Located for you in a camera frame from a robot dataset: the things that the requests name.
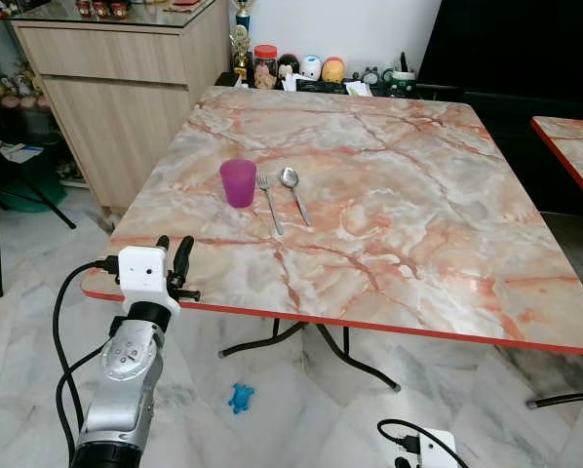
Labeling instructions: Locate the purple plastic cup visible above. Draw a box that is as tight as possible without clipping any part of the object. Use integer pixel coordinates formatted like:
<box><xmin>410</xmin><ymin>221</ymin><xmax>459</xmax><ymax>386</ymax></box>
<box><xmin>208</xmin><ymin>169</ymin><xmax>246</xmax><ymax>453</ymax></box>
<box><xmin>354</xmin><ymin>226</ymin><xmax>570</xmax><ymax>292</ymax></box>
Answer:
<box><xmin>219</xmin><ymin>159</ymin><xmax>258</xmax><ymax>209</ymax></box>

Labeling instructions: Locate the silver metal fork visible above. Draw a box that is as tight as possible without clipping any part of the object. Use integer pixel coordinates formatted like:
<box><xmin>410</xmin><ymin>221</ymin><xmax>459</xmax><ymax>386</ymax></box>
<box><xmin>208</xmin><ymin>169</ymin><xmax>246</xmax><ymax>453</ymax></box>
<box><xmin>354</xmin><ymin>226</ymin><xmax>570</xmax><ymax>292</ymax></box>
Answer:
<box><xmin>256</xmin><ymin>174</ymin><xmax>284</xmax><ymax>236</ymax></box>

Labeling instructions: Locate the small blue floor toy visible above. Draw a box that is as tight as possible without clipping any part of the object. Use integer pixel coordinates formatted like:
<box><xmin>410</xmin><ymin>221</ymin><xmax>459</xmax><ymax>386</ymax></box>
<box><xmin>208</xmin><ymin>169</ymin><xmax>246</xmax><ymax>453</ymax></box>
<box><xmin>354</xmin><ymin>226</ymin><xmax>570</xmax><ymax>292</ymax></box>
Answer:
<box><xmin>228</xmin><ymin>383</ymin><xmax>255</xmax><ymax>414</ymax></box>

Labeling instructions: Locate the silver metal spoon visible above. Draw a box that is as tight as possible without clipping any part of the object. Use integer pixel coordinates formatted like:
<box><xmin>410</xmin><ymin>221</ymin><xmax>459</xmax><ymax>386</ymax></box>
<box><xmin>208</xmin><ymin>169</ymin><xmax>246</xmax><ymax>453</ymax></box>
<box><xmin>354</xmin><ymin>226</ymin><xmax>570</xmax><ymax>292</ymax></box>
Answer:
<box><xmin>279</xmin><ymin>167</ymin><xmax>313</xmax><ymax>228</ymax></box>

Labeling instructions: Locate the light wooden cabinet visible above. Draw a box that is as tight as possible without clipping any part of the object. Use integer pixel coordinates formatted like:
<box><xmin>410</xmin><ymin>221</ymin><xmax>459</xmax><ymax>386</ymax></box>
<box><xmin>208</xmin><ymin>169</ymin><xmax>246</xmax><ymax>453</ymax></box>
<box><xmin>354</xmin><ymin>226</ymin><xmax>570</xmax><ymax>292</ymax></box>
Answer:
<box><xmin>12</xmin><ymin>0</ymin><xmax>232</xmax><ymax>212</ymax></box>

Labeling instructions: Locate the marble-print side table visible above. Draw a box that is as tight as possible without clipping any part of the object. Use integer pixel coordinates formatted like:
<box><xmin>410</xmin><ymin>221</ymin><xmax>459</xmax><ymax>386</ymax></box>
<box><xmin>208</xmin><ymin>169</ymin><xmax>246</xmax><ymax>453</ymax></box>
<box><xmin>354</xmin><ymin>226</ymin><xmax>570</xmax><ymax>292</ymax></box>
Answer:
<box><xmin>530</xmin><ymin>116</ymin><xmax>583</xmax><ymax>215</ymax></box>

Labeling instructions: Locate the red-lidded clear jar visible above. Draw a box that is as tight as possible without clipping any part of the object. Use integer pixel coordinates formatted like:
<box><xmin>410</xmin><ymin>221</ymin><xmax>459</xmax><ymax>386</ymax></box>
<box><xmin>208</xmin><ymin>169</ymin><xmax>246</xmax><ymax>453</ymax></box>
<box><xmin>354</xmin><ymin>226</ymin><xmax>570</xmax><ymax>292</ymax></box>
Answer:
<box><xmin>253</xmin><ymin>45</ymin><xmax>279</xmax><ymax>91</ymax></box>

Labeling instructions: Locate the gold trophy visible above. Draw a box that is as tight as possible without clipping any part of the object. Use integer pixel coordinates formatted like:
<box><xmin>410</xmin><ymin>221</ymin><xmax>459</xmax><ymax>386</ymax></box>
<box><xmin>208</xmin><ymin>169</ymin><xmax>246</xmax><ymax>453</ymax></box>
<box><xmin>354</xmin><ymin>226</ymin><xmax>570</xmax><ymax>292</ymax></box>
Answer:
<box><xmin>230</xmin><ymin>0</ymin><xmax>253</xmax><ymax>81</ymax></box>

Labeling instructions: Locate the black round figurine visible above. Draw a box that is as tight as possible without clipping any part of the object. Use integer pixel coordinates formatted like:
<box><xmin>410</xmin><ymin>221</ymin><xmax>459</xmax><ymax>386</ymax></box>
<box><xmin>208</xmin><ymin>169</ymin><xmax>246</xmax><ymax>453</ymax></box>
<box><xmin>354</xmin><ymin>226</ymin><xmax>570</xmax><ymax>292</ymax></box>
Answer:
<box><xmin>277</xmin><ymin>54</ymin><xmax>301</xmax><ymax>85</ymax></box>

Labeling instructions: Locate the large marble-print folding table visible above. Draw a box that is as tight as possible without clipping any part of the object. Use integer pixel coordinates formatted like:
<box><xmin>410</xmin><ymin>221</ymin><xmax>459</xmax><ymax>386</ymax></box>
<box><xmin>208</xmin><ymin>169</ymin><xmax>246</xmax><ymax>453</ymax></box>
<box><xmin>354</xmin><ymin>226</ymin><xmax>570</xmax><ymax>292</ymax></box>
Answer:
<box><xmin>80</xmin><ymin>86</ymin><xmax>583</xmax><ymax>409</ymax></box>

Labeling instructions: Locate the white round figurine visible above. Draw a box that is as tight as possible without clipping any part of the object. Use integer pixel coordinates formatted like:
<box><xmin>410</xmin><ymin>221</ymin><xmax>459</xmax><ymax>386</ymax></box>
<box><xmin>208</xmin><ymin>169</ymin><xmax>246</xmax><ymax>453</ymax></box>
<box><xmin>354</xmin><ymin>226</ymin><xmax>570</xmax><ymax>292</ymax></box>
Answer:
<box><xmin>300</xmin><ymin>56</ymin><xmax>323</xmax><ymax>82</ymax></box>

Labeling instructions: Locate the orange round figurine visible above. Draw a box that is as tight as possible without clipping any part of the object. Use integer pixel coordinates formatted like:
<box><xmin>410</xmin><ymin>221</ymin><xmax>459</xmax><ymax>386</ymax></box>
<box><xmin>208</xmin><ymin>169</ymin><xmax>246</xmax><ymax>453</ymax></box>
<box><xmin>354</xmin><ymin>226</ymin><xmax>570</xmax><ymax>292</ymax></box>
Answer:
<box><xmin>322</xmin><ymin>57</ymin><xmax>346</xmax><ymax>84</ymax></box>

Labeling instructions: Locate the green mug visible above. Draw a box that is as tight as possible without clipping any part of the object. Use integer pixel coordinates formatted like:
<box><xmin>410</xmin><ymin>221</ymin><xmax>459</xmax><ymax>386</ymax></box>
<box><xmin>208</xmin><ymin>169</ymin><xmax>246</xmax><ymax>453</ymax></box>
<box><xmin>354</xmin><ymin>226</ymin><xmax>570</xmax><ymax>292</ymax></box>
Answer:
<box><xmin>384</xmin><ymin>68</ymin><xmax>417</xmax><ymax>97</ymax></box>

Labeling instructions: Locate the black television screen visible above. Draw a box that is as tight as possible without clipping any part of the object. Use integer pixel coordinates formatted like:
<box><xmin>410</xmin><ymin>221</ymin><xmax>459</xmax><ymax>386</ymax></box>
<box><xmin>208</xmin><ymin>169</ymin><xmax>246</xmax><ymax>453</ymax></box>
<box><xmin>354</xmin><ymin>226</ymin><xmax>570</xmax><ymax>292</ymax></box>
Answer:
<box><xmin>415</xmin><ymin>0</ymin><xmax>583</xmax><ymax>98</ymax></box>

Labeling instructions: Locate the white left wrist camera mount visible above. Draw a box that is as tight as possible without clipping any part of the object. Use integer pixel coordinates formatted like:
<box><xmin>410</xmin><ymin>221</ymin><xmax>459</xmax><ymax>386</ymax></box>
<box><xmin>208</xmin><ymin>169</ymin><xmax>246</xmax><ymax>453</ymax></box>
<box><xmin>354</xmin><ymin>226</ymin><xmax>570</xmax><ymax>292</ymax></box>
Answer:
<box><xmin>118</xmin><ymin>247</ymin><xmax>181</xmax><ymax>315</ymax></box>

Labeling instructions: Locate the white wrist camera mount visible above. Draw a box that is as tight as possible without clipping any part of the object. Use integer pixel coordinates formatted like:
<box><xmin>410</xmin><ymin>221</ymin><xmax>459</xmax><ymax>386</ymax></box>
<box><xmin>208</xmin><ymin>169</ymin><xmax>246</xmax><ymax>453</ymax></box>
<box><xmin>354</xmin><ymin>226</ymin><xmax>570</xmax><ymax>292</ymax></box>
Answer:
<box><xmin>118</xmin><ymin>247</ymin><xmax>181</xmax><ymax>315</ymax></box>
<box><xmin>418</xmin><ymin>429</ymin><xmax>459</xmax><ymax>468</ymax></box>

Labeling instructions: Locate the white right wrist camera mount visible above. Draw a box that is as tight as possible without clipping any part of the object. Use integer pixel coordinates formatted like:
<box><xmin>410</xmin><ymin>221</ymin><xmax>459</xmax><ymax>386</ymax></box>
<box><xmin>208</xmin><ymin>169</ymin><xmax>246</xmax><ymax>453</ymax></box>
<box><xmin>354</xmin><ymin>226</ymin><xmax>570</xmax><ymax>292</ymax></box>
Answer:
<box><xmin>418</xmin><ymin>429</ymin><xmax>459</xmax><ymax>468</ymax></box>

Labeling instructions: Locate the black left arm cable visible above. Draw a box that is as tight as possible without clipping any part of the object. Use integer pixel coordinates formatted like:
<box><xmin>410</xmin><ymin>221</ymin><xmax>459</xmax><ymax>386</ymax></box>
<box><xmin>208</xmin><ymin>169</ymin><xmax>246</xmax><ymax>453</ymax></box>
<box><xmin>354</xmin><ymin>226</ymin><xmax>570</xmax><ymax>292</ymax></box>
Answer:
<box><xmin>52</xmin><ymin>255</ymin><xmax>123</xmax><ymax>461</ymax></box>

